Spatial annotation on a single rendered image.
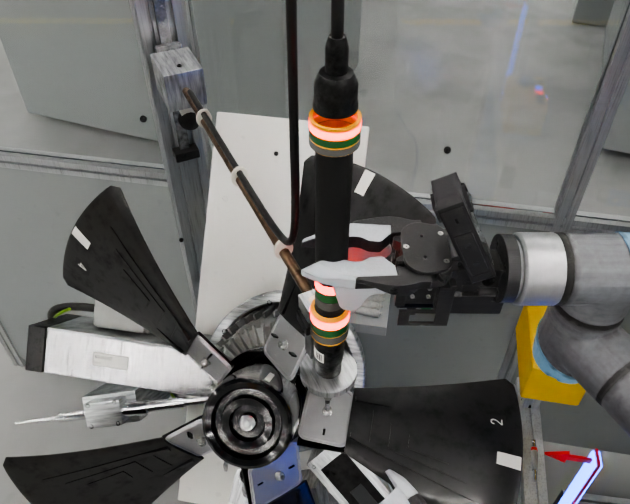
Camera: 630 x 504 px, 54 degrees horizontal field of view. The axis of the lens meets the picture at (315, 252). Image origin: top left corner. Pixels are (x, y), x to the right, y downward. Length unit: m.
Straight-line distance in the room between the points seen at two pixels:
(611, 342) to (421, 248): 0.23
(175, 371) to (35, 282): 1.18
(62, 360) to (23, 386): 1.46
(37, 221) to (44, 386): 0.80
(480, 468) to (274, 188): 0.54
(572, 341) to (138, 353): 0.64
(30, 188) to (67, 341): 0.82
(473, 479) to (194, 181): 0.85
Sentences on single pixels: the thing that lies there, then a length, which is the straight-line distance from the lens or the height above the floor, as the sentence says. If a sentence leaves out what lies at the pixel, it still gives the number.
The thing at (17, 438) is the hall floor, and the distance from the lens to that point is 2.42.
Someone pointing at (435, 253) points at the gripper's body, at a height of 1.50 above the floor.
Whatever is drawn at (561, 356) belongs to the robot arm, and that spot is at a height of 1.37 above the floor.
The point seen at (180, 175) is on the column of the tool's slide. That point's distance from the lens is 1.37.
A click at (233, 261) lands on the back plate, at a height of 1.17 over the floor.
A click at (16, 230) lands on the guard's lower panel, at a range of 1.97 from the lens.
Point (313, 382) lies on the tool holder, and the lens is 0.75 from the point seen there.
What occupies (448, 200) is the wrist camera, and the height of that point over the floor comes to 1.58.
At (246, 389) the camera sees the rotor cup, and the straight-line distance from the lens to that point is 0.81.
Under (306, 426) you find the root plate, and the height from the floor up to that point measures 1.20.
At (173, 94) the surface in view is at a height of 1.37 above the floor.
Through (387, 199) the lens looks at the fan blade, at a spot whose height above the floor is 1.43.
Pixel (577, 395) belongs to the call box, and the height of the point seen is 1.02.
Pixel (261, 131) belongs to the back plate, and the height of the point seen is 1.34.
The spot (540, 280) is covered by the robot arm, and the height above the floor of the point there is 1.49.
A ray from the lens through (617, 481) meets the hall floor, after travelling 2.34.
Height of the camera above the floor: 1.92
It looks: 44 degrees down
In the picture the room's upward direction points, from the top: straight up
